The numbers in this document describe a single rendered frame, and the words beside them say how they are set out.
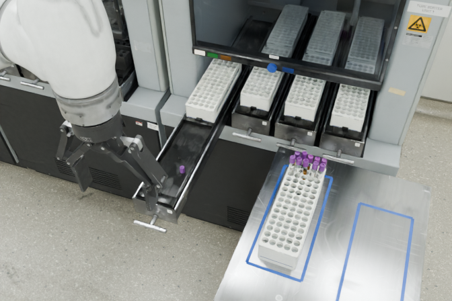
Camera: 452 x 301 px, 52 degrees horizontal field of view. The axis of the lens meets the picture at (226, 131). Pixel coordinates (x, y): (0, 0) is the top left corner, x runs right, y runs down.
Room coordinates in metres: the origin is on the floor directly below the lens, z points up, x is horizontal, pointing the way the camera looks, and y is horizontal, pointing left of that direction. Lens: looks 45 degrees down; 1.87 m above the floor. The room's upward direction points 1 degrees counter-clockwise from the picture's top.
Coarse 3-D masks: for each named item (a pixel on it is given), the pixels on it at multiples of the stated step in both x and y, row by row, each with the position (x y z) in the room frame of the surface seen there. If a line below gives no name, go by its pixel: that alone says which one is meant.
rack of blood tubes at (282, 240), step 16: (288, 176) 0.80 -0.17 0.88; (304, 176) 0.80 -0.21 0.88; (288, 192) 0.74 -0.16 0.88; (304, 192) 0.74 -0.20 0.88; (272, 208) 0.69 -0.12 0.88; (288, 208) 0.70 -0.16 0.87; (304, 208) 0.69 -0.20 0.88; (272, 224) 0.64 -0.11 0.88; (288, 224) 0.64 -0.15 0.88; (304, 224) 0.65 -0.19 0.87; (272, 240) 0.60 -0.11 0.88; (288, 240) 0.61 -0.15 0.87; (304, 240) 0.62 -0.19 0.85; (272, 256) 0.57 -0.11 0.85; (288, 256) 0.56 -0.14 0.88
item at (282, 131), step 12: (324, 96) 1.22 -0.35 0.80; (324, 108) 1.20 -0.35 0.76; (276, 120) 1.10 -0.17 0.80; (288, 120) 1.08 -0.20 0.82; (300, 120) 1.08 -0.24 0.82; (276, 132) 1.08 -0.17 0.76; (288, 132) 1.07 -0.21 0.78; (300, 132) 1.06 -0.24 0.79; (312, 132) 1.04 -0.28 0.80; (276, 144) 1.04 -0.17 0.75; (312, 144) 1.04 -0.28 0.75
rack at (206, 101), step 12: (216, 60) 1.36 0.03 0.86; (216, 72) 1.29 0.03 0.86; (228, 72) 1.28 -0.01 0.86; (240, 72) 1.34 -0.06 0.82; (204, 84) 1.22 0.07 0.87; (216, 84) 1.22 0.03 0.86; (228, 84) 1.22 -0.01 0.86; (192, 96) 1.16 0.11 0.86; (204, 96) 1.16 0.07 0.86; (216, 96) 1.16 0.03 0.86; (192, 108) 1.11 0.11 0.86; (204, 108) 1.10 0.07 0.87; (216, 108) 1.11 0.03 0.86
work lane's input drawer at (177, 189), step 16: (240, 80) 1.31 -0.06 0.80; (224, 112) 1.14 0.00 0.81; (176, 128) 1.06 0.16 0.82; (192, 128) 1.07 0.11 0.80; (208, 128) 1.07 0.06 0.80; (176, 144) 1.00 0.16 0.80; (192, 144) 1.00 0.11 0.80; (208, 144) 0.99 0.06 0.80; (160, 160) 0.93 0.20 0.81; (176, 160) 0.93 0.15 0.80; (192, 160) 0.93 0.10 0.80; (176, 176) 0.87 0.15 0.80; (192, 176) 0.87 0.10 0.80; (160, 192) 0.80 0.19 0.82; (176, 192) 0.81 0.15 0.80; (144, 208) 0.78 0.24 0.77; (160, 208) 0.76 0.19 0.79; (176, 208) 0.75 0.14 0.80; (144, 224) 0.74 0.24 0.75
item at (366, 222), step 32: (288, 160) 0.91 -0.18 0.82; (320, 160) 0.91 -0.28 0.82; (320, 192) 0.79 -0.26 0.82; (352, 192) 0.78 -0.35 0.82; (384, 192) 0.78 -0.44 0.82; (416, 192) 0.78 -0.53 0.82; (256, 224) 0.69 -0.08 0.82; (320, 224) 0.68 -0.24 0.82; (352, 224) 0.68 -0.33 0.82; (384, 224) 0.68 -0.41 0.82; (416, 224) 0.67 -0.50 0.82; (256, 256) 0.59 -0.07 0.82; (320, 256) 0.59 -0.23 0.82; (352, 256) 0.59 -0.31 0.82; (384, 256) 0.58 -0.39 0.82; (416, 256) 0.58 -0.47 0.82; (224, 288) 0.51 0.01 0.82; (256, 288) 0.51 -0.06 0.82; (288, 288) 0.51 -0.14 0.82; (320, 288) 0.50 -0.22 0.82; (352, 288) 0.50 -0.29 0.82; (384, 288) 0.50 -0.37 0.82; (416, 288) 0.50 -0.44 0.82
